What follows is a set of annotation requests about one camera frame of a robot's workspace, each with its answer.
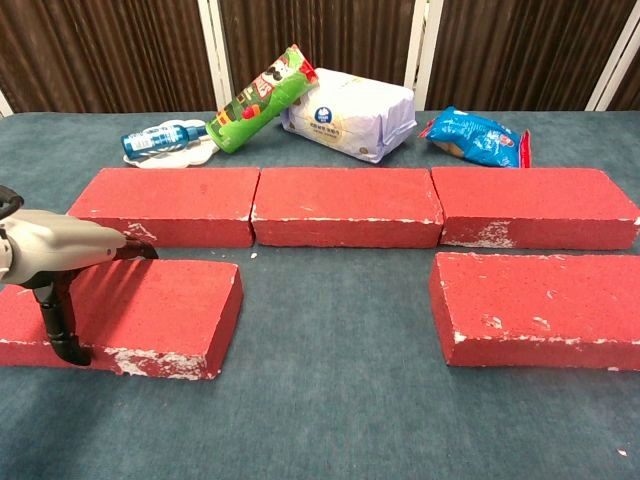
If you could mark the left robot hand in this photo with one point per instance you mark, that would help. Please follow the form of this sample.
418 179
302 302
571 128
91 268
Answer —
55 245

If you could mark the red brick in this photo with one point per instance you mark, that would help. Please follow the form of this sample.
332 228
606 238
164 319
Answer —
540 300
345 200
530 200
165 310
190 200

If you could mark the blue spray bottle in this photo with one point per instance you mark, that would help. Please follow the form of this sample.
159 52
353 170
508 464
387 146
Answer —
155 137

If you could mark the green snack bag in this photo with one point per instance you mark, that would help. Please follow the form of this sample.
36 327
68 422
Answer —
255 100

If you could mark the teal felt table cloth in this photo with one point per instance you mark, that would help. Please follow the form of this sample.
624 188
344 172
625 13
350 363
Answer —
320 415

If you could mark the white flour bag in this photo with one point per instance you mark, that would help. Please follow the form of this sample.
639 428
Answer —
350 115

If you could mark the blue snack bag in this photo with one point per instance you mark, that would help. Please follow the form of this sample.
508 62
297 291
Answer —
475 137

